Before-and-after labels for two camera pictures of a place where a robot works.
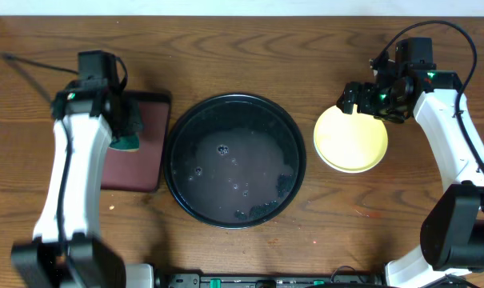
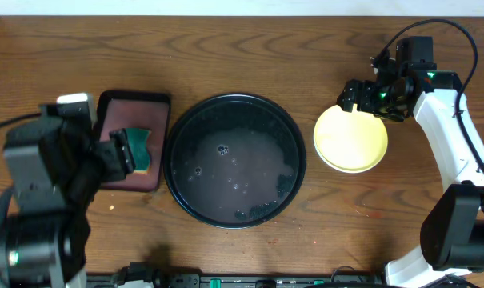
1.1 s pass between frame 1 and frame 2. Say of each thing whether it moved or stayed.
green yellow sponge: moved
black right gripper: stayed
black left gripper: moved
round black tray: stayed
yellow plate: stayed
